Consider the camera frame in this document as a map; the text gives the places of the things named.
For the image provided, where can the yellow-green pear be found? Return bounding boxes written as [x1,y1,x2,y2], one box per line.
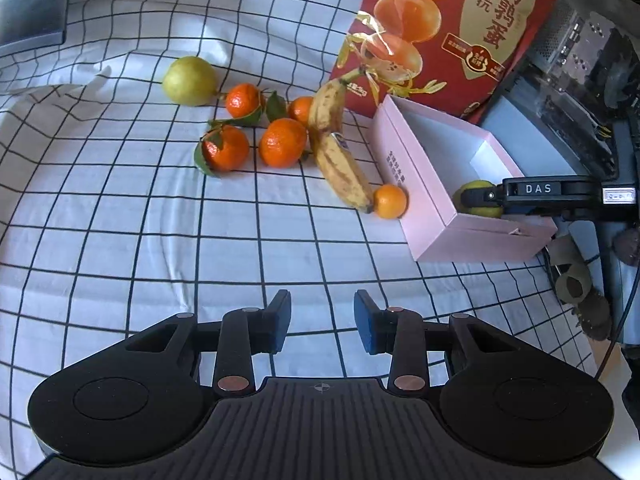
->
[162,56,228,107]

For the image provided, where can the white black checked cloth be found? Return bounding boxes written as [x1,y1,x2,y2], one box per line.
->
[0,0,601,463]

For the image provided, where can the green pear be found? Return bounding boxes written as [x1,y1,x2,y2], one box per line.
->
[452,179,503,219]

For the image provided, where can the tangerine with green leaves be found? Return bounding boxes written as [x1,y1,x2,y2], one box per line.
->
[266,91,317,128]
[194,119,250,178]
[225,83,267,127]

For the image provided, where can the red printed bag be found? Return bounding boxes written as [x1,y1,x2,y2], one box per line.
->
[327,0,558,123]

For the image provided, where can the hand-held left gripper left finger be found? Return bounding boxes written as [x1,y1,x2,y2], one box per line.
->
[122,289,292,399]

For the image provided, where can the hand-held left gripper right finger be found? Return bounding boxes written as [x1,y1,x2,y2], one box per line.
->
[353,289,522,399]

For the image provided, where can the small plain tangerine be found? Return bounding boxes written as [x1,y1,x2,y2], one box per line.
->
[374,184,408,219]

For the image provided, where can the pink cardboard box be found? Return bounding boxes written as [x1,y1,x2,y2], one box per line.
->
[371,94,558,262]

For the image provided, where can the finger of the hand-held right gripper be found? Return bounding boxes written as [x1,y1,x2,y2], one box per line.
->
[459,186,505,209]

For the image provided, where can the large plain tangerine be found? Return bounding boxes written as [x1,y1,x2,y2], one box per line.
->
[259,118,308,169]

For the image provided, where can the black cable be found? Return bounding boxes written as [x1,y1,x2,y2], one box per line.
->
[595,255,640,381]

